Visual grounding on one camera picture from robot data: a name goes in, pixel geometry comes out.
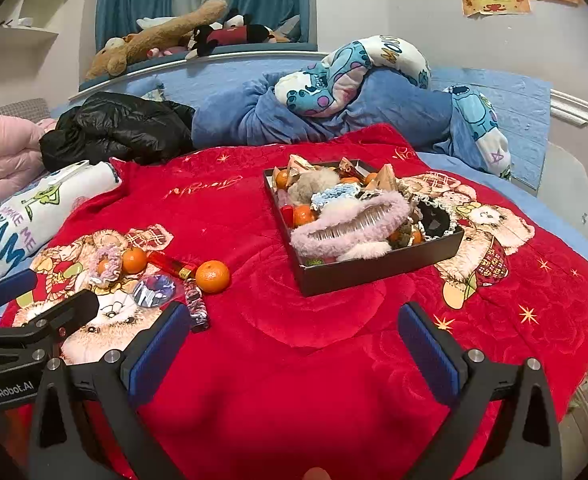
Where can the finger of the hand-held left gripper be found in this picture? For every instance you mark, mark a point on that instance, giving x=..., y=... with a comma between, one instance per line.
x=64, y=310
x=14, y=282

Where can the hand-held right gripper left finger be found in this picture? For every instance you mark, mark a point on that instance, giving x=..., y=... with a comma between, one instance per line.
x=159, y=350

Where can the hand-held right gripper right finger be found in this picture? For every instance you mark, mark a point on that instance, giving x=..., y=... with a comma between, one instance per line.
x=424, y=350

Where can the red gold lighter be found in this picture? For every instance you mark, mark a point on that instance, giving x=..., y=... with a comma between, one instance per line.
x=169, y=263

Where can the orange tangerine fruit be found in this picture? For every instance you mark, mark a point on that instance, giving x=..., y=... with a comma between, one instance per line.
x=212, y=276
x=134, y=260

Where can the black cardboard box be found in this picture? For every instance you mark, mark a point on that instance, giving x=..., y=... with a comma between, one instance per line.
x=374, y=272

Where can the person's right hand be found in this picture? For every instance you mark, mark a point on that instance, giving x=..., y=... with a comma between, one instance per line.
x=317, y=474

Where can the pink patterned lighter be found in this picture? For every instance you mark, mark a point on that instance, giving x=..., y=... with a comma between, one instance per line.
x=196, y=305

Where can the clear iridescent scrunchie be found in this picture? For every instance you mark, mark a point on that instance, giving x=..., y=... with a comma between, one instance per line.
x=144, y=292

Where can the purple crochet scrunchie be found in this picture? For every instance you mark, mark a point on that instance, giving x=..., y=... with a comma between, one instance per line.
x=109, y=250

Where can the white printed pillow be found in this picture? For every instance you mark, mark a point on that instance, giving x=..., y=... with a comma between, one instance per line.
x=49, y=200

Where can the white furry hair accessory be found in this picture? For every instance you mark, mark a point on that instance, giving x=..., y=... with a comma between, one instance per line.
x=364, y=251

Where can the red bear print blanket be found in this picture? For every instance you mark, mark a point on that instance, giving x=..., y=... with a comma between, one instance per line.
x=274, y=385

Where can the pink quilted jacket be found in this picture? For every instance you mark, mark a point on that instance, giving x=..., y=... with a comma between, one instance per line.
x=4, y=160

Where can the black lace trim scrunchie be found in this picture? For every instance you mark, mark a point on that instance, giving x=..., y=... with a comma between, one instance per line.
x=436, y=222

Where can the pink fuzzy claw clip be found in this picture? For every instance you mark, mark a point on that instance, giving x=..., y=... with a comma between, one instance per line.
x=374, y=212

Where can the grey woven cushion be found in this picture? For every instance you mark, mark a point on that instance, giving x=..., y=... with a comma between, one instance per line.
x=14, y=110

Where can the gold foil snack wrapper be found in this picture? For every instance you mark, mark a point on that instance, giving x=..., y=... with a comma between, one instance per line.
x=349, y=166
x=384, y=179

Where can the blue white crochet scrunchie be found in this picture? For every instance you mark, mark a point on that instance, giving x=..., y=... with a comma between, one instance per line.
x=336, y=192

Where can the black puffer jacket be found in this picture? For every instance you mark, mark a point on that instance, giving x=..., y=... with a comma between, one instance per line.
x=114, y=130

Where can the beige furry pompom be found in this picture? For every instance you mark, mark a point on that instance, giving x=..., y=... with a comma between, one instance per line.
x=311, y=186

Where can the orange white snack packet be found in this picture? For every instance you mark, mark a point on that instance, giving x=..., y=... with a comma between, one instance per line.
x=299, y=162

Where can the blue cartoon print blanket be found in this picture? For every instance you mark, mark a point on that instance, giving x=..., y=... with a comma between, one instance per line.
x=399, y=105

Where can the blue bed sheet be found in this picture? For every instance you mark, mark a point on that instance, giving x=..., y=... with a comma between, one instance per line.
x=214, y=80

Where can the pink plush toy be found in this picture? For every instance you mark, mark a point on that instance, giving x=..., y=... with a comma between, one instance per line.
x=164, y=51

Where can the white plush toy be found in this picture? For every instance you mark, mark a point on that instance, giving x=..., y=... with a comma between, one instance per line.
x=154, y=22

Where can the brown plush toy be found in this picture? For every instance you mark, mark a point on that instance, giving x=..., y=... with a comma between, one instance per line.
x=174, y=27

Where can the black red plush mouse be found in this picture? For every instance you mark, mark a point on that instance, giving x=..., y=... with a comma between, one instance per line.
x=229, y=35

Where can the blue foam wall panel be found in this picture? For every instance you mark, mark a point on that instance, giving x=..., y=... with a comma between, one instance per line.
x=519, y=110

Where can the white bed frame rail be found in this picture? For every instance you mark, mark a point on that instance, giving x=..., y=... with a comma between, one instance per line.
x=584, y=112

